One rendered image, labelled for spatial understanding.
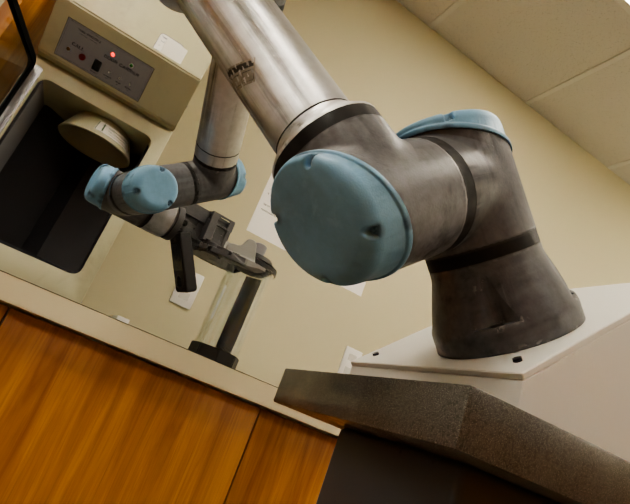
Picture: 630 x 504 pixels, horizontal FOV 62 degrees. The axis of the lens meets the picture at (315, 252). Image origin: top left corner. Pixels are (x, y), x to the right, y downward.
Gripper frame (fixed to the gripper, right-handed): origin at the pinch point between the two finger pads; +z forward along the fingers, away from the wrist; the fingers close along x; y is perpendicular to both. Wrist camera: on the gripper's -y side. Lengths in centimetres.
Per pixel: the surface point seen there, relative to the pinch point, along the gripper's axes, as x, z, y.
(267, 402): -15.7, 4.1, -23.5
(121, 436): -7.5, -15.7, -35.8
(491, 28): 22, 82, 146
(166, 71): 14.7, -28.6, 36.0
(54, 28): 24, -50, 34
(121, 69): 20, -36, 33
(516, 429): -76, -22, -20
